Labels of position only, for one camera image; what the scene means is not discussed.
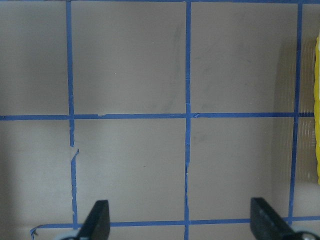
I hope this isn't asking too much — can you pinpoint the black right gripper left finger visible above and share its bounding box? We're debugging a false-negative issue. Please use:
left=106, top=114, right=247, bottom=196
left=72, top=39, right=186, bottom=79
left=77, top=200, right=111, bottom=240

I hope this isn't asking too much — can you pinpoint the yellow plastic basket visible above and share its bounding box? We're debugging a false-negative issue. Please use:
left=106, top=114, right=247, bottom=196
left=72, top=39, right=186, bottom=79
left=313, top=36, right=320, bottom=184

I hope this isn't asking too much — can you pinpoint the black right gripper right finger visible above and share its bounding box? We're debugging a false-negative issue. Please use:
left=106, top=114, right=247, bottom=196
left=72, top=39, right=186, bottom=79
left=250, top=197, right=300, bottom=240

